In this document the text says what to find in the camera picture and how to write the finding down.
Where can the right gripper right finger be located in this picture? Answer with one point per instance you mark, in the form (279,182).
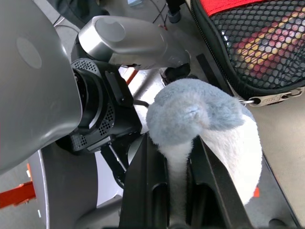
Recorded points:
(209,186)

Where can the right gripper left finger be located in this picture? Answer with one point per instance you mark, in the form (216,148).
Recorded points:
(145,186)

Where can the grey white plush toy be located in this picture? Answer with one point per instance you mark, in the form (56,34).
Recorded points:
(190,112)

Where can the black zip pouch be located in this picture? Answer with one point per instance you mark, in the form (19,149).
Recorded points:
(262,81)

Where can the grey robot body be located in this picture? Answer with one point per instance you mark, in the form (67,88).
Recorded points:
(71,190)

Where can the silver metal zipper pull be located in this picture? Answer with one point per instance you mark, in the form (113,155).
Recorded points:
(269,100)

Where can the black strip under table edge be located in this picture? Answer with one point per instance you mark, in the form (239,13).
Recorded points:
(206,66)

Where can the red metal frame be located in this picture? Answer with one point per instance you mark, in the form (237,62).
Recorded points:
(14,194)

